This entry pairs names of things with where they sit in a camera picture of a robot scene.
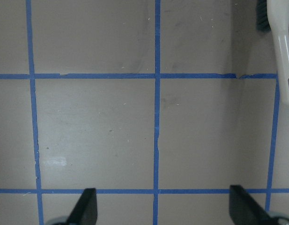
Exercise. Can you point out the beige hand brush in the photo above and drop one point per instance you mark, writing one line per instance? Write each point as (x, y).
(273, 16)

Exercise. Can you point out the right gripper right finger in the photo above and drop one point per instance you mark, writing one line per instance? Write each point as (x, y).
(244, 210)

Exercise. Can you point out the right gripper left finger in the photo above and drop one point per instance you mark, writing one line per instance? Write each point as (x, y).
(85, 211)

